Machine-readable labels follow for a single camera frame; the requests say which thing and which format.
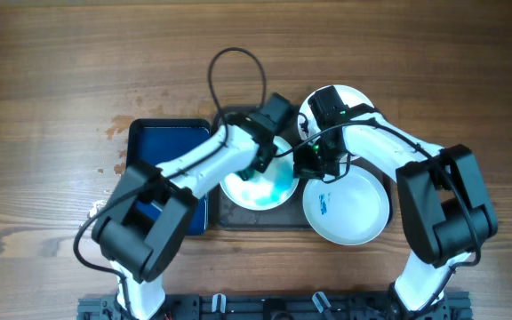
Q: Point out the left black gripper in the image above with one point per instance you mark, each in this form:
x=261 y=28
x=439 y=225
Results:
x=263 y=167

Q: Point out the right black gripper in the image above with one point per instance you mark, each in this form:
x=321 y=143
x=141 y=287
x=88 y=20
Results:
x=308 y=165

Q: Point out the white plate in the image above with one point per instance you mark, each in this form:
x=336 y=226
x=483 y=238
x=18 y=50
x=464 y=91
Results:
x=323 y=109
x=350 y=211
x=263 y=191

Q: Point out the green yellow sponge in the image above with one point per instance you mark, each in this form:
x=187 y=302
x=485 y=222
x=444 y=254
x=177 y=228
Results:
x=246 y=174

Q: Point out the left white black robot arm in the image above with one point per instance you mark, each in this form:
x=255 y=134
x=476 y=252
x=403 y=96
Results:
x=144 y=223

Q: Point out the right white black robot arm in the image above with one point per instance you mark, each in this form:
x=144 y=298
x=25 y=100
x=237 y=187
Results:
x=447 y=213

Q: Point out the dark brown serving tray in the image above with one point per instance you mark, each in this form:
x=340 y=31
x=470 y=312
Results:
x=223 y=213

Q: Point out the blue water tray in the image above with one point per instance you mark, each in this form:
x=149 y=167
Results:
x=161 y=140

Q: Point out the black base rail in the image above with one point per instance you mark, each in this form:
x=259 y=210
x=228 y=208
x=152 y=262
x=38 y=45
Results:
x=359 y=305

